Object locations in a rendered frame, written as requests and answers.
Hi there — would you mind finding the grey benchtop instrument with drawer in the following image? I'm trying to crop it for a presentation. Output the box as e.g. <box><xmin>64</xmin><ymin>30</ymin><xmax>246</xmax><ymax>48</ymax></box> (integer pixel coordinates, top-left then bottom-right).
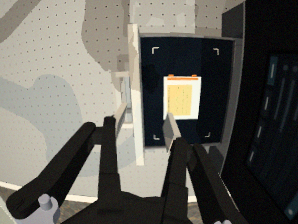
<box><xmin>111</xmin><ymin>0</ymin><xmax>298</xmax><ymax>224</ymax></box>

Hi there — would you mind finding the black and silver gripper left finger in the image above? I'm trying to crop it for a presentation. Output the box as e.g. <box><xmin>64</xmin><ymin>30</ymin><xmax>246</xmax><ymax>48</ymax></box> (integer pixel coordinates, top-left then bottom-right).
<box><xmin>6</xmin><ymin>102</ymin><xmax>128</xmax><ymax>224</ymax></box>

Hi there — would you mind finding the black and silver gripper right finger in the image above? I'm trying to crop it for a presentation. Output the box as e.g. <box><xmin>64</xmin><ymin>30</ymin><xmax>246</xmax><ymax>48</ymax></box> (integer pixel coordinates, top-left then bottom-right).
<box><xmin>160</xmin><ymin>112</ymin><xmax>249</xmax><ymax>224</ymax></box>

